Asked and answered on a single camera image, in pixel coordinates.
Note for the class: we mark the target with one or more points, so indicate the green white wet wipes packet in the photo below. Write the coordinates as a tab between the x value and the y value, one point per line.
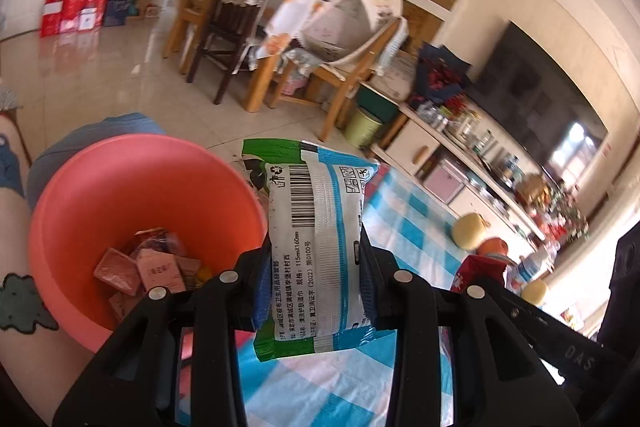
320	232

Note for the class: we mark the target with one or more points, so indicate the red gift box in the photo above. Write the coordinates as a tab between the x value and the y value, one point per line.
94	7
51	14
74	9

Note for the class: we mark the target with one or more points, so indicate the wooden chair with white cloth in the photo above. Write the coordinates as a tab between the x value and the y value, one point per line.
345	37

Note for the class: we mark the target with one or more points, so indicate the dark blue flower bouquet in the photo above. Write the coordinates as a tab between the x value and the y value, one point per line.
442	72

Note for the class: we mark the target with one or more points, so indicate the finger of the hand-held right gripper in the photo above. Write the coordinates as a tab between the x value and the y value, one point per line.
575	352

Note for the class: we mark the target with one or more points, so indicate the blue gift box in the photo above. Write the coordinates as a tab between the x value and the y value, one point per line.
116	13

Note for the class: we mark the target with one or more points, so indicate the red orange apple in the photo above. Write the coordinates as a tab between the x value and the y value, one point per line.
492	248

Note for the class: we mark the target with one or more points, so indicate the red snack wrapper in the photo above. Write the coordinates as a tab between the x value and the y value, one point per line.
477	269

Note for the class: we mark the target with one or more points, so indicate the artificial flower cluster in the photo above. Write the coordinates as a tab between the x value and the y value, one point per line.
565	217

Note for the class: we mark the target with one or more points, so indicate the white printed sack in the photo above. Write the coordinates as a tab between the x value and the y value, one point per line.
395	77

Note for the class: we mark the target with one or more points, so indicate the golden ornament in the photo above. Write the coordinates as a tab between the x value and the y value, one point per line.
532	189

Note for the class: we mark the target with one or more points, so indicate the dining table printed cloth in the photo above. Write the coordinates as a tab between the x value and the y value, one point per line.
280	42

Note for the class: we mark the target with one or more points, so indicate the blue checked tablecloth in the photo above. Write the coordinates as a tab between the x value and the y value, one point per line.
410	217

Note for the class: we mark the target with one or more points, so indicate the pink plastic bin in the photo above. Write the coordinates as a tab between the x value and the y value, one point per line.
125	187

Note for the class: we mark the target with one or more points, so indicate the yellow pear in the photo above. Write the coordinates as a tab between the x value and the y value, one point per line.
470	231
535	292

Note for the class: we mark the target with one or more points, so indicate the white TV cabinet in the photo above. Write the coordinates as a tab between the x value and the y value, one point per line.
450	157

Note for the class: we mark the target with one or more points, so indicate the black television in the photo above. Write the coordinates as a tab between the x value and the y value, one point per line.
545	107

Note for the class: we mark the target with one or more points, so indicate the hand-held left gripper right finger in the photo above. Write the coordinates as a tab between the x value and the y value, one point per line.
367	297

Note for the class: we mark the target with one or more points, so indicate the pink storage box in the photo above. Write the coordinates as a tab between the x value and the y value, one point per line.
446	179

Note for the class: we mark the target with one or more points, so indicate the cream printed floor mat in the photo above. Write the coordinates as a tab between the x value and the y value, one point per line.
20	307

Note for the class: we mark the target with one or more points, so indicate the green waste bin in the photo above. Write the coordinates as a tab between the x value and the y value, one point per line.
362	127

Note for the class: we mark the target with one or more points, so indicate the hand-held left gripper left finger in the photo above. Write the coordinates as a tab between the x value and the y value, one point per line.
262	297

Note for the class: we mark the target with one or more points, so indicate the grey blue cloth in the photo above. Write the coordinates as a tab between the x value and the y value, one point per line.
95	142

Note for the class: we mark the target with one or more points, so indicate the white yogurt bottle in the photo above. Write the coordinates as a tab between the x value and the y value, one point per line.
530	269

